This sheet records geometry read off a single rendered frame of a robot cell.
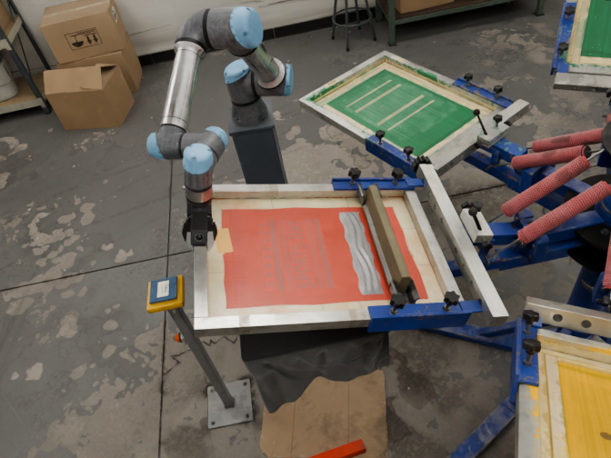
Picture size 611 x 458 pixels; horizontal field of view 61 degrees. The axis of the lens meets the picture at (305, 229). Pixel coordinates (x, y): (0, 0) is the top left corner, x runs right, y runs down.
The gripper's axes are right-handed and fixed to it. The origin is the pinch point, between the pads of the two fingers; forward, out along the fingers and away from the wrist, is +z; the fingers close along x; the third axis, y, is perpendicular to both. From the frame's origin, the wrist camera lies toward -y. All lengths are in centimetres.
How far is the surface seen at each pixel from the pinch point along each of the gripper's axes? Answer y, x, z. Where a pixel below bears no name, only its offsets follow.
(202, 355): 10, 1, 77
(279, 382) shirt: -21, -26, 47
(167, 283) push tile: 14.0, 12.0, 33.2
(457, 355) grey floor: 11, -124, 97
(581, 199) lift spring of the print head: -7, -113, -25
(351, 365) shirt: -22, -50, 38
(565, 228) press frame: -3, -119, -8
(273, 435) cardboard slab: -10, -31, 120
